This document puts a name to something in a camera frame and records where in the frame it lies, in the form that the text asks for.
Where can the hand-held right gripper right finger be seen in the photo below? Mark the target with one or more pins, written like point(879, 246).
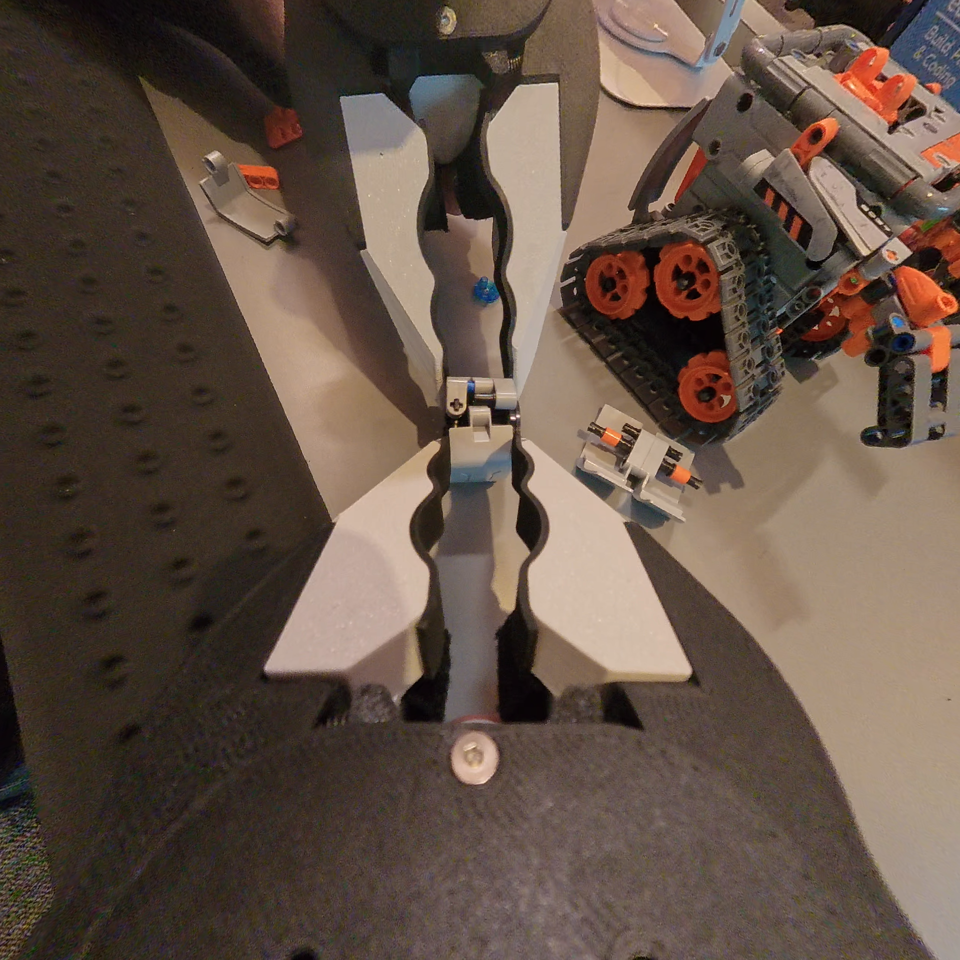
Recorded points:
point(607, 600)

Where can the dark dimpled mat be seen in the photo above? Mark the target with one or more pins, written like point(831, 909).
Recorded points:
point(112, 412)

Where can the long grey panel blue pins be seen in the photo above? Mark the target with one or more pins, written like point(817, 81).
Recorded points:
point(480, 454)

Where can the blue round stud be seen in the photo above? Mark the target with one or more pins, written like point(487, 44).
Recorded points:
point(486, 291)

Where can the small grey panel orange pin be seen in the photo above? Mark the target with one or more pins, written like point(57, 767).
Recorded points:
point(247, 206)

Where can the grey toy connector piece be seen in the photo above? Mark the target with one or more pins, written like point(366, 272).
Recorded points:
point(457, 394)

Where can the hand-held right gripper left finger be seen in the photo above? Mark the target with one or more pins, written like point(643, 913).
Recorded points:
point(352, 600)

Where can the dark blue robot kit box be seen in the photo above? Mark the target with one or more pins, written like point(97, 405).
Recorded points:
point(934, 45)

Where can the grey orange tracked toy robot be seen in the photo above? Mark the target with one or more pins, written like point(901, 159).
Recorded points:
point(750, 225)

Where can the person's left forearm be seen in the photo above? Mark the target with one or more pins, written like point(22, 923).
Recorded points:
point(225, 45)

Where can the grey block assembly orange pins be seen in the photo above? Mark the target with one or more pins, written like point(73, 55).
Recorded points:
point(637, 465)

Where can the orange toy piece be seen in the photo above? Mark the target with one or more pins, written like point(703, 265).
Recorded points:
point(283, 129)

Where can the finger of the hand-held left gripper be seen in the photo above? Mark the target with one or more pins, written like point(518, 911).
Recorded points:
point(382, 195)
point(536, 195)

